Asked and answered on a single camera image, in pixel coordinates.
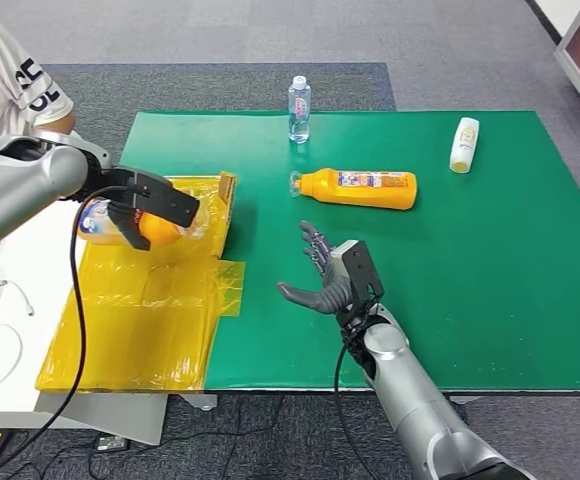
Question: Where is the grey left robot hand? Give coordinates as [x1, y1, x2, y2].
[82, 165, 152, 252]

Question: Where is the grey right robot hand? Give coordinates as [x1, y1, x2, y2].
[276, 220, 356, 316]

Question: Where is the orange detergent bottle clear cap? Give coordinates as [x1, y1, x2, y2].
[289, 168, 418, 212]
[77, 197, 210, 250]

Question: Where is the clear water bottle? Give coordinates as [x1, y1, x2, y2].
[288, 74, 312, 144]

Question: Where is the white lotion bottle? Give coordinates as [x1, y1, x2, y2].
[448, 117, 480, 175]

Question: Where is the yellow plastic wrapped cardboard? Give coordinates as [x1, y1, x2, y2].
[36, 172, 246, 393]

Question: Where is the green table mat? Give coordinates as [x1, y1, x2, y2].
[119, 110, 580, 392]

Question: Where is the white table foot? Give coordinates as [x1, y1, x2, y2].
[182, 394, 218, 412]

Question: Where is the floor power strip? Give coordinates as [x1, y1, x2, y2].
[94, 433, 131, 454]

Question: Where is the person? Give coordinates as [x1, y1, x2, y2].
[0, 3, 77, 157]

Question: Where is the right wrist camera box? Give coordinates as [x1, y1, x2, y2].
[329, 240, 385, 313]

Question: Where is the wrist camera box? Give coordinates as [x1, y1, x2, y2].
[119, 168, 201, 230]
[329, 240, 385, 313]

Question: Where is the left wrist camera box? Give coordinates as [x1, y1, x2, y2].
[119, 168, 201, 230]

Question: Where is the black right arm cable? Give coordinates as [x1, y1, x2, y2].
[334, 344, 381, 480]

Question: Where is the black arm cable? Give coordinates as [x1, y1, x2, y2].
[334, 344, 381, 480]
[0, 185, 131, 480]

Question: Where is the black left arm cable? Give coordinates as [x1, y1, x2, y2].
[0, 185, 131, 480]

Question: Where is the white cable with plug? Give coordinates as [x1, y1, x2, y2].
[0, 280, 35, 318]

